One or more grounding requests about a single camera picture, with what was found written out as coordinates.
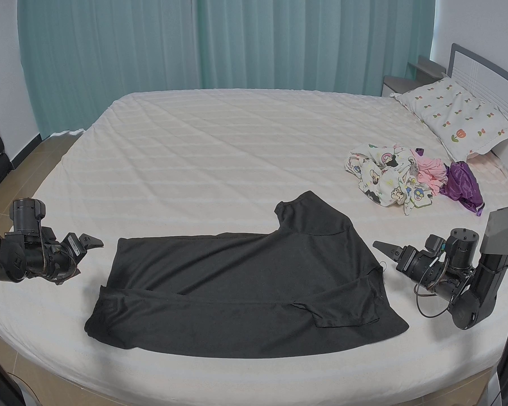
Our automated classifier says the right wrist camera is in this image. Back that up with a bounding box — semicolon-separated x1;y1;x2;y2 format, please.
424;234;446;254

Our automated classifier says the pink garment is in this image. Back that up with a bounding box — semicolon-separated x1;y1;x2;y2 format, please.
411;148;449;195

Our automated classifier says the white printed pillow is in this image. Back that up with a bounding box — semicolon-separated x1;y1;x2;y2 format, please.
390;76;508;160

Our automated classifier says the grey bedside table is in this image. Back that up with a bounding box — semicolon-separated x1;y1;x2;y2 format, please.
383;55;447;96

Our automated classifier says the black cable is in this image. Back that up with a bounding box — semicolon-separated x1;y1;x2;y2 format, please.
42;252;84;287
414;282;454;319

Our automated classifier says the blue-green curtain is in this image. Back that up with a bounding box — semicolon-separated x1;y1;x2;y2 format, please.
18;0;202;139
197;0;437;96

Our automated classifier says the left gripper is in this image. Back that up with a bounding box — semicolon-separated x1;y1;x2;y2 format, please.
42;233;105;283

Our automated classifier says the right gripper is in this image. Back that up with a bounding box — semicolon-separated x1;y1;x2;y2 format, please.
373;240;448;289

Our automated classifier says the white printed garment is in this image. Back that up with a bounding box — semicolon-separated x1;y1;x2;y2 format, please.
344;143;433;215

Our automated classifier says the bed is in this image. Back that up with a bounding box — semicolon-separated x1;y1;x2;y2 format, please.
0;43;508;401

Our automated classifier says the black T-shirt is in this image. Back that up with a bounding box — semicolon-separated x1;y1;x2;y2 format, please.
84;191;409;359

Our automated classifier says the purple garment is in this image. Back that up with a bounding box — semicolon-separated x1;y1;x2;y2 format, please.
439;160;485;218

